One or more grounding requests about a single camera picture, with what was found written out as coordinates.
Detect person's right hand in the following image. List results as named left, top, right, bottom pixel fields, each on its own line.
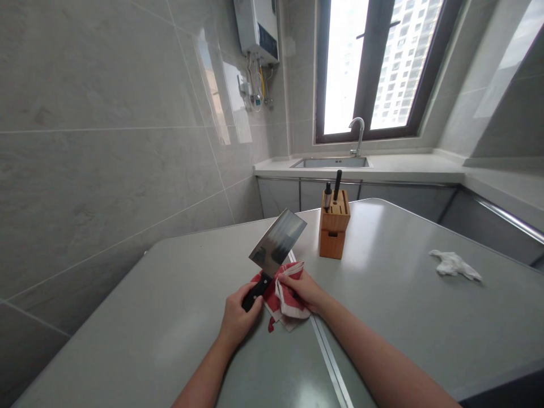
left=277, top=269, right=337, bottom=317

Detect person's left hand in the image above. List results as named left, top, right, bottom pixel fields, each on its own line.
left=218, top=282, right=264, bottom=343

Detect person's right fingers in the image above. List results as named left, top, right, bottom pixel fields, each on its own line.
left=277, top=274, right=303, bottom=298

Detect red and white striped cloth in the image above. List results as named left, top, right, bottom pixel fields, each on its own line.
left=249, top=261, right=313, bottom=333

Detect black-handled steel cleaver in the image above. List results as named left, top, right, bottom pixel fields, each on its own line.
left=241, top=208, right=308, bottom=313

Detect wooden knife block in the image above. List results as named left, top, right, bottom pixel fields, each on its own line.
left=319, top=189, right=351, bottom=260

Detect grey kitchen cabinets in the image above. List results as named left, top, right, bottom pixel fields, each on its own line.
left=256, top=176, right=544, bottom=269

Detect steel sink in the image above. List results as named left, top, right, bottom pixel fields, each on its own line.
left=290, top=156, right=373, bottom=169

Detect chrome faucet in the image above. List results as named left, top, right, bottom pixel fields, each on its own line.
left=348, top=117, right=366, bottom=157

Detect crumpled white paper towel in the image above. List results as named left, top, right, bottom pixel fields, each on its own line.
left=428, top=249, right=483, bottom=283

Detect dark-framed window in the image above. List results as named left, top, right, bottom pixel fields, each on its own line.
left=314, top=0, right=465, bottom=145

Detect water heater pipes and hoses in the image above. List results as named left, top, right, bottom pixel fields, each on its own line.
left=237, top=53, right=276, bottom=113

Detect white wall water heater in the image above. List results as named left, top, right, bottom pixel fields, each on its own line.
left=232, top=0, right=281, bottom=65

